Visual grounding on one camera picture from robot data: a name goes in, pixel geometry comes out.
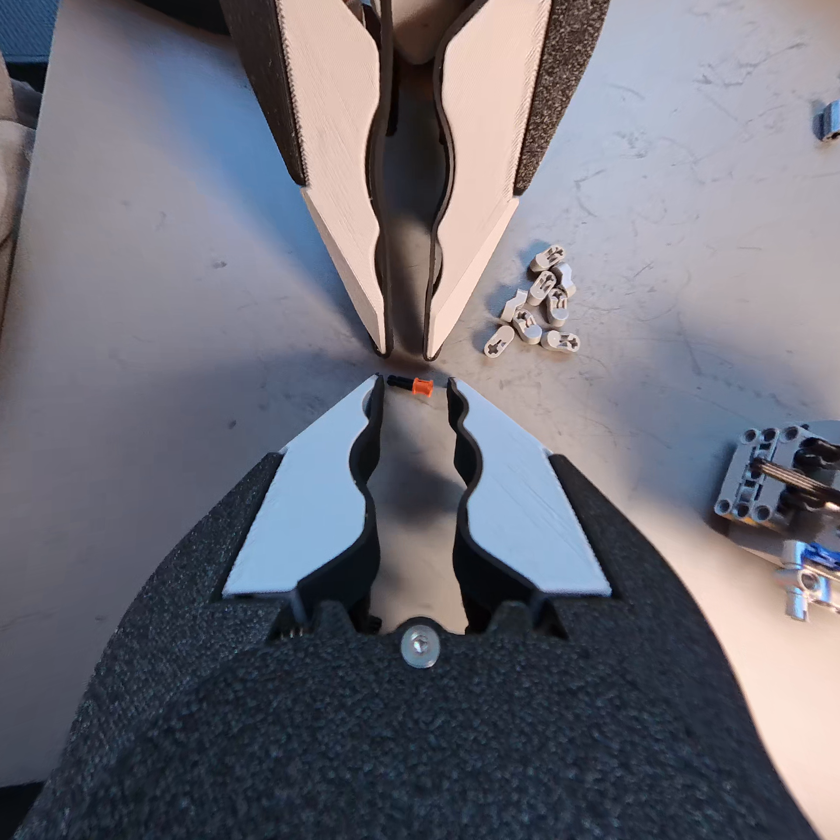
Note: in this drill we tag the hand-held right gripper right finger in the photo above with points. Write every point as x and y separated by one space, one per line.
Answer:
531 518

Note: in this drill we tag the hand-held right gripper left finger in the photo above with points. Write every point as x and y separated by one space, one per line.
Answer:
308 512

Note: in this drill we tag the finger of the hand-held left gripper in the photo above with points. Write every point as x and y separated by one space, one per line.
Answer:
328 131
492 131

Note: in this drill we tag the orange bush with black pin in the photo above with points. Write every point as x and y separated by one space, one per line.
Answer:
423 387

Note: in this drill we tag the pile of grey connector pieces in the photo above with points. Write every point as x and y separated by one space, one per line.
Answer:
556 308

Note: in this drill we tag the grey toy brick assembly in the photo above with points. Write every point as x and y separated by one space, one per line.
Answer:
748 472

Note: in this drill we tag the blue-grey chair seat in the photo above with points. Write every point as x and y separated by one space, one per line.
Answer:
26 26

